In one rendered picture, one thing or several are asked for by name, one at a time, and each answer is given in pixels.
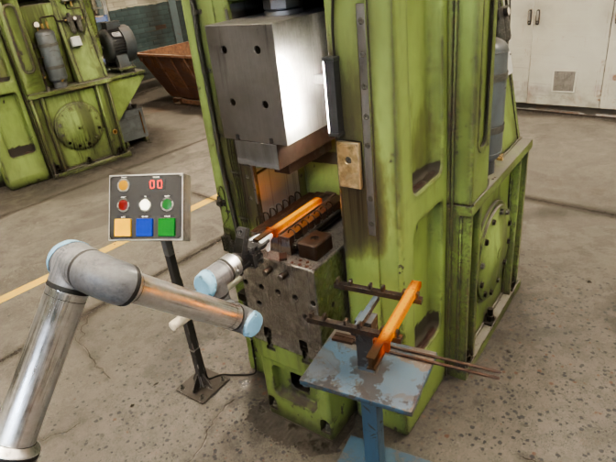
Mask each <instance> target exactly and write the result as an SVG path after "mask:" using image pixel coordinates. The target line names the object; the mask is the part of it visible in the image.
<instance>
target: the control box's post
mask: <svg viewBox="0 0 616 462"><path fill-rule="evenodd" d="M160 243H161V246H162V249H163V253H164V256H165V259H166V262H167V266H168V270H169V274H170V279H171V283H173V284H177V285H180V286H182V279H181V275H180V272H179V268H178V264H177V260H176V257H175V252H174V248H173V244H172V241H160ZM182 287H183V286H182ZM183 328H184V332H185V335H186V338H187V342H188V346H189V349H191V350H195V349H196V348H197V347H198V344H197V340H196V336H195V332H194V329H193V322H192V319H191V320H190V321H188V322H187V323H186V324H184V325H183ZM190 353H191V356H192V363H193V366H194V370H195V373H196V375H197V374H198V375H199V378H200V381H201V384H202V387H203V386H204V383H203V379H202V374H204V375H205V372H204V365H203V362H202V359H201V355H200V351H199V349H197V350H196V351H195V352H194V353H193V352H191V351H190Z"/></svg>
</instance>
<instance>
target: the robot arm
mask: <svg viewBox="0 0 616 462"><path fill-rule="evenodd" d="M249 232H250V229H249V228H247V227H243V226H239V227H238V228H237V229H236V240H235V245H234V251H233V253H232V254H230V253H227V254H225V255H224V256H222V257H221V258H220V259H219V260H217V261H216V262H215V263H213V264H212V265H210V266H209V267H208V268H206V269H203V270H202V271H201V272H200V273H199V274H198V275H196V277H195V278H194V282H193V284H194V288H195V290H196V291H194V290H191V289H188V288H185V287H182V286H180V285H177V284H173V283H170V282H167V281H165V280H160V279H157V278H154V277H151V276H149V275H146V274H143V273H142V272H141V269H140V268H139V267H138V266H136V265H134V264H131V263H128V262H125V261H124V260H121V259H119V258H115V257H112V256H110V255H108V254H105V253H104V252H102V251H100V250H98V249H96V248H94V247H91V246H90V245H89V244H87V243H85V242H82V241H79V240H74V239H70V240H65V241H62V242H60V243H59V244H57V245H56V246H55V247H53V248H52V249H51V251H50V252H49V254H48V256H47V261H46V264H47V268H48V271H49V276H48V278H47V281H46V284H45V285H46V287H45V290H44V292H43V294H42V297H41V300H40V303H39V305H38V309H37V312H36V314H35V317H34V320H33V323H32V325H31V327H30V330H29V333H28V335H27V340H26V343H25V344H24V347H23V350H22V353H21V355H20V358H19V360H18V363H17V365H16V370H15V373H14V375H13V378H12V380H11V383H10V385H9V388H8V391H7V394H6V396H5V400H4V402H3V405H2V408H1V411H0V462H37V460H38V458H39V453H40V450H41V446H40V444H39V442H38V440H37V438H38V435H39V431H40V428H41V426H42V423H43V421H44V418H45V415H46V412H47V410H48V408H49V405H50V400H51V398H52V395H53V392H54V390H55V388H56V385H57V382H58V379H59V376H60V374H61V370H62V367H63V365H64V362H65V359H66V357H67V354H68V352H69V349H70V346H71V343H72V340H73V337H74V334H75V332H76V329H77V326H78V323H79V321H80V319H81V316H82V313H83V309H84V306H85V304H86V301H87V299H88V297H89V296H91V297H93V298H95V299H98V300H100V301H103V302H106V303H111V304H113V305H117V306H121V307H124V306H128V305H130V304H131V303H133V304H136V305H140V306H144V307H147V308H150V309H154V310H158V311H161V312H164V313H168V314H174V315H178V316H181V317H185V318H188V319H192V320H195V321H198V322H202V323H206V324H209V325H214V326H219V327H223V328H225V329H227V330H230V331H234V332H238V333H240V334H242V335H243V336H247V337H252V336H255V335H256V334H257V333H258V332H259V330H260V328H261V326H262V322H263V318H262V315H261V313H259V312H258V311H256V310H253V309H251V308H249V307H247V306H245V305H243V304H241V303H239V302H236V301H234V300H232V299H231V298H230V295H229V290H228V286H227V284H229V283H230V282H231V281H233V280H234V279H235V278H236V277H238V276H239V275H240V276H242V275H243V274H244V272H243V270H245V269H246V268H251V269H256V268H257V267H258V266H259V265H261V264H262V263H263V262H264V260H263V253H261V250H263V249H266V251H267V252H269V251H270V241H271V240H272V237H273V234H269V235H267V236H266V237H264V238H263V239H261V240H260V241H259V242H258V243H256V242H255V241H254V240H253V238H254V237H256V236H258V235H259V234H258V235H255V236H251V237H249ZM260 262H261V263H260ZM259 263H260V264H259ZM258 264H259V265H258ZM250 266H251V267H250Z"/></svg>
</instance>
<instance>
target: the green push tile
mask: <svg viewBox="0 0 616 462"><path fill-rule="evenodd" d="M158 236H159V237H175V236H176V218H159V232H158Z"/></svg>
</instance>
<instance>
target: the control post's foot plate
mask: <svg viewBox="0 0 616 462"><path fill-rule="evenodd" d="M205 370H206V374H207V376H208V378H211V377H213V376H216V375H219V374H218V373H216V372H214V371H212V370H210V369H208V368H205ZM208 378H207V377H206V376H205V375H204V374H202V379H203V385H204V386H203V387H202V384H201V381H200V378H199V375H198V374H197V375H196V373H194V374H193V375H191V376H190V377H189V378H188V379H187V380H186V381H184V382H183V383H181V386H179V387H178V388H177V389H176V391H177V392H178V393H179V394H181V395H183V396H186V397H187V398H188V399H190V400H193V401H196V402H199V403H200V404H204V403H205V402H207V401H209V400H210V399H211V398H212V397H213V396H215V395H216V394H217V393H218V392H219V391H220V390H221V389H222V388H223V387H224V386H225V385H226V384H227V383H228V382H229V381H230V378H228V377H225V376H223V375H222V376H218V377H215V378H213V379H208Z"/></svg>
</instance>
